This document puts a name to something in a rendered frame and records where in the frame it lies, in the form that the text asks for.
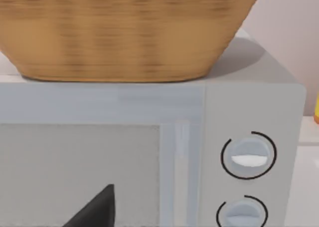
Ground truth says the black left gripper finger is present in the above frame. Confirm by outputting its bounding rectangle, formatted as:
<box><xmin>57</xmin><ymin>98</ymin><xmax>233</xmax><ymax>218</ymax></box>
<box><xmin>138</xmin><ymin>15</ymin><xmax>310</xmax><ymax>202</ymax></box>
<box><xmin>62</xmin><ymin>184</ymin><xmax>117</xmax><ymax>227</ymax></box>

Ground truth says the pale microwave door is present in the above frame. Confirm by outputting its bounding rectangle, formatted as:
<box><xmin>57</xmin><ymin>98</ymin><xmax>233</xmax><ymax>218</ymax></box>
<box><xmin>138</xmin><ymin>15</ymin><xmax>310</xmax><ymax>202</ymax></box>
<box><xmin>0</xmin><ymin>83</ymin><xmax>207</xmax><ymax>227</ymax></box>

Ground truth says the pale round microwave knob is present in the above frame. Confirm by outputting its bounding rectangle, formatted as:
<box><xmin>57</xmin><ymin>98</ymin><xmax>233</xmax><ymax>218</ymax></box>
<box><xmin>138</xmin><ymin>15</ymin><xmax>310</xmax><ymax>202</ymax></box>
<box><xmin>215</xmin><ymin>195</ymin><xmax>269</xmax><ymax>227</ymax></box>
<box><xmin>220</xmin><ymin>131</ymin><xmax>278</xmax><ymax>180</ymax></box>

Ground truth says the woven wicker basket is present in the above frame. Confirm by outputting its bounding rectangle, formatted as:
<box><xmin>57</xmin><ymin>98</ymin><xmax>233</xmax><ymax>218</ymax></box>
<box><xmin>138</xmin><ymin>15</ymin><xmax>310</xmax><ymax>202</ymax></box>
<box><xmin>0</xmin><ymin>0</ymin><xmax>264</xmax><ymax>83</ymax></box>

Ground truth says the pale microwave oven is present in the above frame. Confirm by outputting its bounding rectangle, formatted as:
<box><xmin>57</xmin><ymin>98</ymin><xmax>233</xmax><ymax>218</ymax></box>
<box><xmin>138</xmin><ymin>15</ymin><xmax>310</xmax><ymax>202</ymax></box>
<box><xmin>0</xmin><ymin>28</ymin><xmax>307</xmax><ymax>227</ymax></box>

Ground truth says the yellow and orange object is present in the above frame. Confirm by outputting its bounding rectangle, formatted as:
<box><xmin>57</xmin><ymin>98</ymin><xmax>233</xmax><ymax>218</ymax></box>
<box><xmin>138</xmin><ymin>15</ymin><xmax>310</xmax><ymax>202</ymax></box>
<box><xmin>313</xmin><ymin>91</ymin><xmax>319</xmax><ymax>125</ymax></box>

